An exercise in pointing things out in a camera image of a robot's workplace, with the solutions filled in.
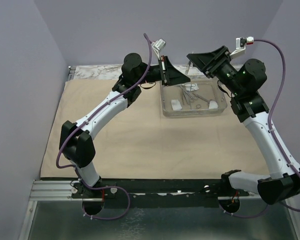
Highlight steel forceps clamp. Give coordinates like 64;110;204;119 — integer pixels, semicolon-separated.
180;86;197;105

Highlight steel tweezers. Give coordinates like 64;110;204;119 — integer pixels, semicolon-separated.
180;87;185;105
184;61;192;76

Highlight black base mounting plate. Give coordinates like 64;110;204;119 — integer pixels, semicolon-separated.
41;177;251;208

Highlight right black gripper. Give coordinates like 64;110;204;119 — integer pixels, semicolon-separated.
187;45;244;96

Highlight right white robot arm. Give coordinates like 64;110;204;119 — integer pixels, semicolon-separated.
187;46;300;205

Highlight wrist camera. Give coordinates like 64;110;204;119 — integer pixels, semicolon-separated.
235;36;254;50
151;38;167;52

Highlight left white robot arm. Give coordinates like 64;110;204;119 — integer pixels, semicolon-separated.
58;53;190;198

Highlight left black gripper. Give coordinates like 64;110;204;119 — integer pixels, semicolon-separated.
135;55;191;87

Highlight white gauze pad right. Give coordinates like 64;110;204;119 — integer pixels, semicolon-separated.
208;100;219;110

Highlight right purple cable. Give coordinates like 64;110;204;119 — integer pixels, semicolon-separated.
222;39;300;220

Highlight beige surgical wrap cloth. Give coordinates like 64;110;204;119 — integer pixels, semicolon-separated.
40;79;269;179

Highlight white gauze pad left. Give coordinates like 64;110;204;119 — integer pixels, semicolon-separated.
171;99;183;111

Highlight wire mesh instrument tray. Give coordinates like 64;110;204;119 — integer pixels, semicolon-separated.
160;79;228;118

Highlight aluminium extrusion rail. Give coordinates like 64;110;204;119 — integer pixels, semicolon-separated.
29;177;295;201

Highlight steel hemostat lower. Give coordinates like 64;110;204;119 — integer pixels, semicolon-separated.
189;104;202;111

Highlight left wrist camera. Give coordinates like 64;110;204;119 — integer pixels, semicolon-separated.
151;38;167;52

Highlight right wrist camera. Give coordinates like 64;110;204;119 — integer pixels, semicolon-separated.
235;36;254;50

